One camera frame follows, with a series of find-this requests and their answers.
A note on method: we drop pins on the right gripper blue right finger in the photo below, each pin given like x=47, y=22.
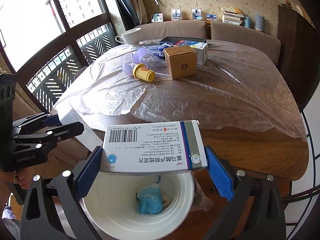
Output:
x=219, y=175

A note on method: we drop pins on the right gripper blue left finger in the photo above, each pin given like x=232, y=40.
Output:
x=85, y=173

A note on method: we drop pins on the teal plastic bag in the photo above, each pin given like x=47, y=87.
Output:
x=150, y=199

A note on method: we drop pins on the yellow small cup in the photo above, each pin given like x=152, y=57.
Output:
x=140, y=71

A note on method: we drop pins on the brown cardboard box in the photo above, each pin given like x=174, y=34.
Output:
x=181, y=61

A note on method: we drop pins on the purple plastic hair roller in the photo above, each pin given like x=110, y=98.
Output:
x=143, y=56

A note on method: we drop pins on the white blue medicine box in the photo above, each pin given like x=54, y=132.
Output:
x=201, y=49

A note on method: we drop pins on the blue white tissue packet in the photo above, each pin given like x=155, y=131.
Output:
x=158, y=50

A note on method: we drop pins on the white trash bin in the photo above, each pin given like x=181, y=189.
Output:
x=112, y=206

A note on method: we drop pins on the person left hand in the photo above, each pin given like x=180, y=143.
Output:
x=22, y=177

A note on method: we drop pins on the white teacup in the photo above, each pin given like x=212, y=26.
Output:
x=131, y=37

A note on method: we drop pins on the right brown sofa cushion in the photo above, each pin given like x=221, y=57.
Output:
x=269, y=45

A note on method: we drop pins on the brown sofa cushion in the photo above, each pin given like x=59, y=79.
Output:
x=269, y=45
x=156, y=31

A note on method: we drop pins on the dark wooden cabinet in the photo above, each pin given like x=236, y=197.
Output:
x=299, y=55

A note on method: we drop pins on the dark tablet in blue case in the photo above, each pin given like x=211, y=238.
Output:
x=181, y=41

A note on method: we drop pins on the left brown sofa cushion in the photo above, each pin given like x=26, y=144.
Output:
x=156, y=31

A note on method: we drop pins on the blue cylindrical cup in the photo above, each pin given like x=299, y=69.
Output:
x=247, y=22

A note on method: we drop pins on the grey cylindrical speaker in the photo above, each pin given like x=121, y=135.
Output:
x=259, y=23

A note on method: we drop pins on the stack of books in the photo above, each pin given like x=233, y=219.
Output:
x=232, y=15

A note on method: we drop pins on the photo frame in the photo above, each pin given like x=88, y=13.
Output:
x=176, y=14
x=211, y=17
x=156, y=18
x=196, y=14

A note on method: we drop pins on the leftmost photo frame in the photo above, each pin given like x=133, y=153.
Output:
x=156, y=18

